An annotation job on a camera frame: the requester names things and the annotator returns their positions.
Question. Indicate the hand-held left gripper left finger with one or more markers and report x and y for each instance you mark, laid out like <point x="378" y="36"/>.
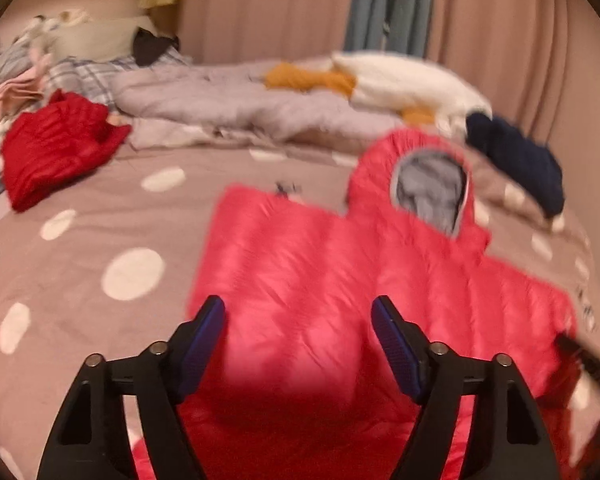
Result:
<point x="205" y="340"/>

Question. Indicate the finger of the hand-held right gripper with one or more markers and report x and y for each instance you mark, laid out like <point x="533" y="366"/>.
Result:
<point x="587" y="365"/>

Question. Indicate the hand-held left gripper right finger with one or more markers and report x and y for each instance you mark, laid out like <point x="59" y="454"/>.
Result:
<point x="395" y="345"/>

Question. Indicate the pink-red hooded down jacket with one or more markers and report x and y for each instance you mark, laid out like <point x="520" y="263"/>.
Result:
<point x="305" y="270"/>

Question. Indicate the pale pink clothes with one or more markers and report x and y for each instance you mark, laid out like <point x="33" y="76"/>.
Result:
<point x="10" y="95"/>

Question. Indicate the polka-dot bed sheet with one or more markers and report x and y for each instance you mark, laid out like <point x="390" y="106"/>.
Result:
<point x="105" y="220"/>

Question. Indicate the navy blue garment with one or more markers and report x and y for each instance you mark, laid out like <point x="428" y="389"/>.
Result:
<point x="520" y="160"/>

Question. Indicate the grey quilt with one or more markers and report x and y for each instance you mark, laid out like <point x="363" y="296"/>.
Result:
<point x="205" y="95"/>

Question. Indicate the dark red knit garment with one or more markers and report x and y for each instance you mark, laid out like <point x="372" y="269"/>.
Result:
<point x="55" y="145"/>

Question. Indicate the white fleece garment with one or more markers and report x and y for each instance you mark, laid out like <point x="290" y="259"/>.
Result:
<point x="410" y="82"/>

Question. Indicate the mustard yellow garment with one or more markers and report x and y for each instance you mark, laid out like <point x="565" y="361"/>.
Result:
<point x="290" y="76"/>

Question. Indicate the plaid blanket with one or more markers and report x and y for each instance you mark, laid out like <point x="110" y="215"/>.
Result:
<point x="80" y="75"/>

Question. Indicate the black garment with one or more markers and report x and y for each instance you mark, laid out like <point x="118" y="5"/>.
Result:
<point x="152" y="47"/>

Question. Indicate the white pillow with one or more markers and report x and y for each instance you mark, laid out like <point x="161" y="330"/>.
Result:
<point x="95" y="37"/>

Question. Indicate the pink curtain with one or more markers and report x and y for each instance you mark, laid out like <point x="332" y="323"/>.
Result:
<point x="260" y="10"/>

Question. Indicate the blue-grey curtain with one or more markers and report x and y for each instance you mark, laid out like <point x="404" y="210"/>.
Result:
<point x="387" y="5"/>

